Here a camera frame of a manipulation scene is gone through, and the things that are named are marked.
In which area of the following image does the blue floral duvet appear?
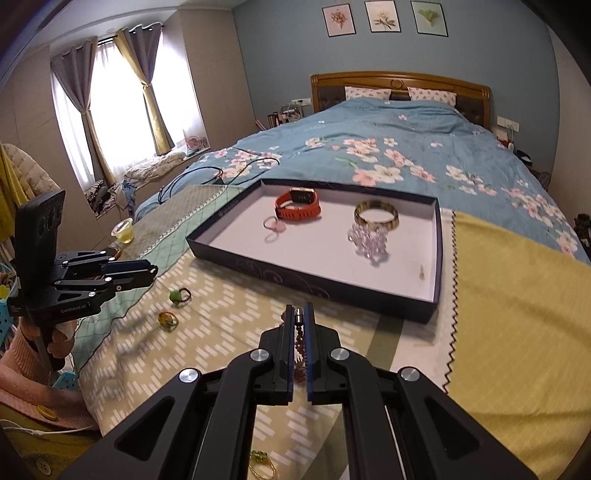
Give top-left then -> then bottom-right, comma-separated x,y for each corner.
135,99 -> 589,263

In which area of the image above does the right grey yellow curtain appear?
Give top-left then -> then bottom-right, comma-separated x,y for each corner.
113,22 -> 174,155

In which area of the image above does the wooden headboard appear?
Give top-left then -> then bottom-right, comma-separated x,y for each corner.
311,71 -> 491,130

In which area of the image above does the white flower picture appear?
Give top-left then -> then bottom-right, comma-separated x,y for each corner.
365,0 -> 402,33

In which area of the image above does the pink left sleeve forearm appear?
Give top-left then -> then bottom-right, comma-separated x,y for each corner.
1,328 -> 98,430

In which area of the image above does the clear crystal bead bracelet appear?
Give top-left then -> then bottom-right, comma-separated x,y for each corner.
346,221 -> 390,266

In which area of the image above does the black cable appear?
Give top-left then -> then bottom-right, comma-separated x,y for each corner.
156,155 -> 282,205

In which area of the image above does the left grey yellow curtain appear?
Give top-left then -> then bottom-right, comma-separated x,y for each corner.
50,37 -> 115,190

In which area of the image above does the right patterned pillow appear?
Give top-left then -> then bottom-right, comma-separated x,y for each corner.
408,87 -> 457,107

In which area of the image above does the tortoiseshell bangle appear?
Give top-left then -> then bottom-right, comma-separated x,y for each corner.
353,200 -> 400,231

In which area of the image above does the left patterned pillow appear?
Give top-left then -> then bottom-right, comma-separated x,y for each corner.
345,86 -> 392,101

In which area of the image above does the small yellow jelly cup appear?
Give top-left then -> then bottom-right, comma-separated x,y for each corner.
111,218 -> 134,245

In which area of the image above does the pink flower picture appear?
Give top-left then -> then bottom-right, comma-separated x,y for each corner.
322,3 -> 356,38

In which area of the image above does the left hand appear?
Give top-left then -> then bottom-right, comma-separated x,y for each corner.
20,317 -> 77,358

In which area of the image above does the orange smart watch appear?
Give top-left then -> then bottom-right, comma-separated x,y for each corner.
274,187 -> 322,222

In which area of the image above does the green gold necklace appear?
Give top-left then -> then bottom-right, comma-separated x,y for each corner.
247,449 -> 280,480

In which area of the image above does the window seat bedding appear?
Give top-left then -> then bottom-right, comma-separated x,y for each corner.
124,151 -> 185,184

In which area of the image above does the dark blue tray box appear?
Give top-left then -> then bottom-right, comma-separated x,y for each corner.
186,179 -> 443,324

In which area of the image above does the clothes pile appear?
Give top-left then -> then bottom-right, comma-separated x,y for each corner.
574,213 -> 591,258

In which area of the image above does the pink ring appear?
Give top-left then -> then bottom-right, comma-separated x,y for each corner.
262,215 -> 288,243

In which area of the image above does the patterned pillow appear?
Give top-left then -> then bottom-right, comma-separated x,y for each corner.
408,87 -> 457,107
345,86 -> 392,101

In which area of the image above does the green leaf picture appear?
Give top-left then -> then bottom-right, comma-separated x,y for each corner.
411,1 -> 448,37

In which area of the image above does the blue plastic basket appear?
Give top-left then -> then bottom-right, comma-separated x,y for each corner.
0,263 -> 18,355

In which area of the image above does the grey yellow curtain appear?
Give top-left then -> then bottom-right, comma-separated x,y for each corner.
50,37 -> 115,190
113,22 -> 174,155

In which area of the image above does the maroon beaded bracelet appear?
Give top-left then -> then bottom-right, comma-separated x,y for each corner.
280,307 -> 309,385

